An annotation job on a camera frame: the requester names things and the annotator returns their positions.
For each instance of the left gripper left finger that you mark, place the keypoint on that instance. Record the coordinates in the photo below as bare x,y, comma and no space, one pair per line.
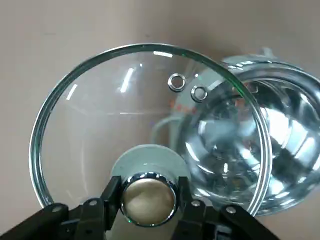
75,222

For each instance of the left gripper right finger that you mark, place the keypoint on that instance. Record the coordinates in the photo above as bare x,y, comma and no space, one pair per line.
212,225

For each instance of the stainless steel pot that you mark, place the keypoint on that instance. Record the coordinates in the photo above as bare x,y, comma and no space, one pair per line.
295,130

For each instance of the glass pot lid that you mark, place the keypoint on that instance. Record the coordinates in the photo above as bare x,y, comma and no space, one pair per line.
100,100

